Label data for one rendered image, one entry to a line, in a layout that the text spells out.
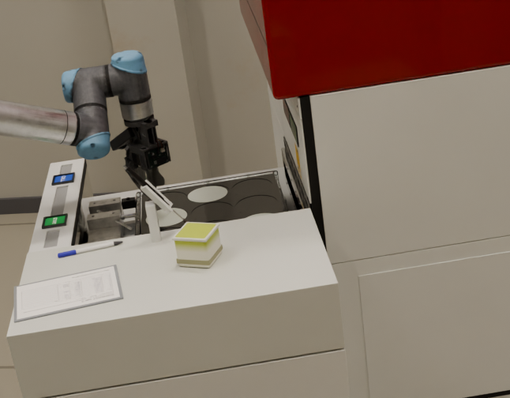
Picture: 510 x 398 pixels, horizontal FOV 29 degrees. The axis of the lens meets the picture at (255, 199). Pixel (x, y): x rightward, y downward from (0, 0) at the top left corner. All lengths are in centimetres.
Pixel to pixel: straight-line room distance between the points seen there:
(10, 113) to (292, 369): 79
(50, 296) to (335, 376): 58
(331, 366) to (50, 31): 292
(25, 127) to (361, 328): 89
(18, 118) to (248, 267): 59
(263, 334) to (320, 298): 13
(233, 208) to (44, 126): 51
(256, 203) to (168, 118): 201
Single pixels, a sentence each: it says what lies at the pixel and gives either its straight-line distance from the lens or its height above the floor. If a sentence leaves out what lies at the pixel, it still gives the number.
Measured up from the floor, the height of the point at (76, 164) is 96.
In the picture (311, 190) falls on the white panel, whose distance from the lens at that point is 216.
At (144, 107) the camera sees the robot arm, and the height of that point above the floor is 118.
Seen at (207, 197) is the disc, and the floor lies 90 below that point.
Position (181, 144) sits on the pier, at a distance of 439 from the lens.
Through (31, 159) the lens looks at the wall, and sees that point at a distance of 484.
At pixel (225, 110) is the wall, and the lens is 447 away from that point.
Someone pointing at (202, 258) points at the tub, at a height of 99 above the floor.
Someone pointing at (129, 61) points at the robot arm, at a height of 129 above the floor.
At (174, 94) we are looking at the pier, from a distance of 432.
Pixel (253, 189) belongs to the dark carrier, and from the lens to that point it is 247.
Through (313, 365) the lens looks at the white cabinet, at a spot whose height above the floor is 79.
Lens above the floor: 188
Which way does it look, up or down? 24 degrees down
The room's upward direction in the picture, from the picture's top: 8 degrees counter-clockwise
